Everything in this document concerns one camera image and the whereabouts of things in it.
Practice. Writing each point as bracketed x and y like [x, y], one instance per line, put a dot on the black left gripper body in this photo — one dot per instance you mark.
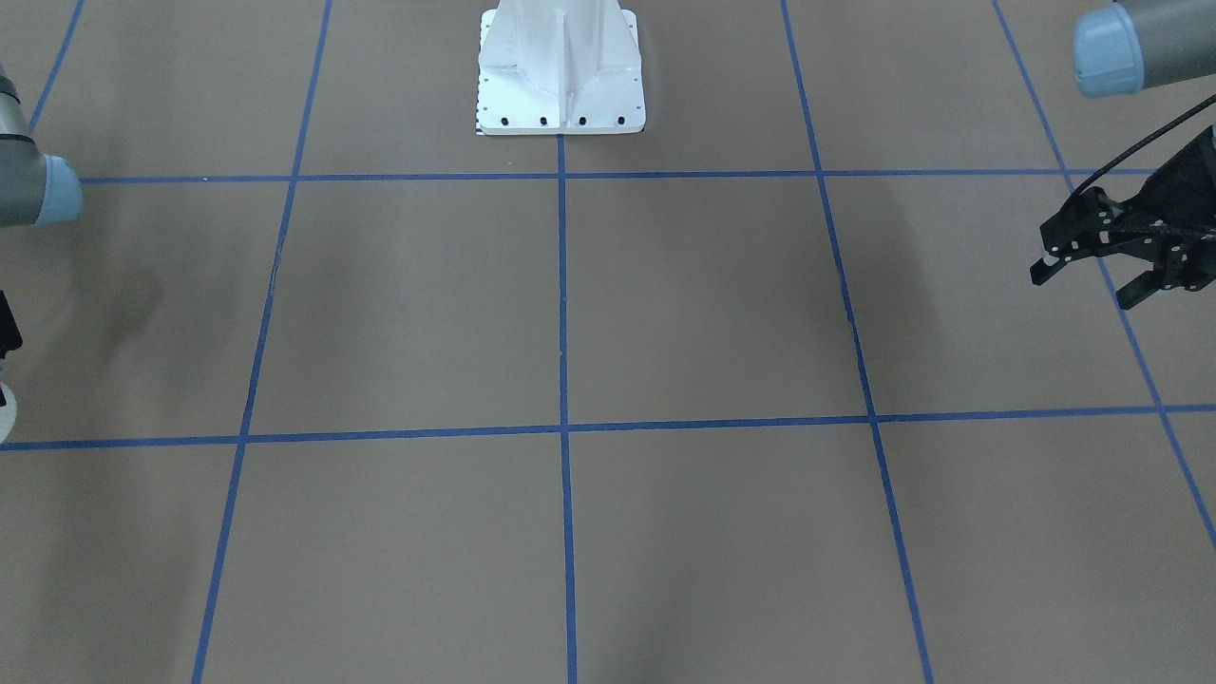
[1110, 231]

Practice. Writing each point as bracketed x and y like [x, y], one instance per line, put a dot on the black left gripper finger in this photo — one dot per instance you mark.
[1163, 275]
[1070, 234]

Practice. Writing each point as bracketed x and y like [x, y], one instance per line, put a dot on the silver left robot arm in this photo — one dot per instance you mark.
[1121, 49]

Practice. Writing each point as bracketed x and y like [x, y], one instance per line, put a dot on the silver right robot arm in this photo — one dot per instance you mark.
[36, 189]

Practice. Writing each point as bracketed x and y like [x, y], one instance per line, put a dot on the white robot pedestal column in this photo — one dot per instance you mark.
[559, 68]

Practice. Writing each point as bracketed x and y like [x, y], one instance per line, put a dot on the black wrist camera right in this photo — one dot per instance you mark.
[11, 338]

